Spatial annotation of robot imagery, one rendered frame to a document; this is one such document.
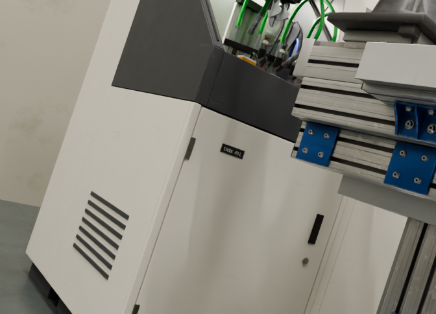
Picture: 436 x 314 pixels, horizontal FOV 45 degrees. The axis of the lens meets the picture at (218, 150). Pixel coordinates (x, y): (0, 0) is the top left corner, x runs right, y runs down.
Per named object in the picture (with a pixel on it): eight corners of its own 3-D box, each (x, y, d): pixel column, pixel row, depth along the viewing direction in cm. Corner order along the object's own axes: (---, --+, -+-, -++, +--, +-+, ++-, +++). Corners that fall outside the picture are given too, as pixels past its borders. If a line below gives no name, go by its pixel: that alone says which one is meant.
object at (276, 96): (206, 106, 143) (225, 50, 143) (198, 105, 146) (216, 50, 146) (350, 164, 178) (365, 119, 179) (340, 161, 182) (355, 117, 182)
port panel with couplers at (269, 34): (255, 69, 212) (279, -3, 213) (250, 69, 215) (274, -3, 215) (278, 81, 220) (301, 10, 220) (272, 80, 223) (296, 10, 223)
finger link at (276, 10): (273, 23, 176) (282, -4, 176) (262, 23, 181) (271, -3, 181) (280, 26, 178) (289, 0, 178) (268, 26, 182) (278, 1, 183)
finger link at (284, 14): (280, 26, 178) (289, 0, 178) (268, 26, 182) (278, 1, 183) (287, 30, 179) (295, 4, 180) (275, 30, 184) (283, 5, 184)
